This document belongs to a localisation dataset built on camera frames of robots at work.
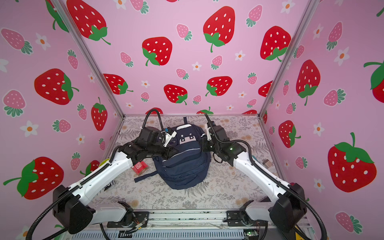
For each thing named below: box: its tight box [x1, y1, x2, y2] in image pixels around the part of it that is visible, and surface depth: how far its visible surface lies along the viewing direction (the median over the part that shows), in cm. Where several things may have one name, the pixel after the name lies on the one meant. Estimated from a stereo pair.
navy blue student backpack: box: [134, 117, 211, 190], surface depth 84 cm
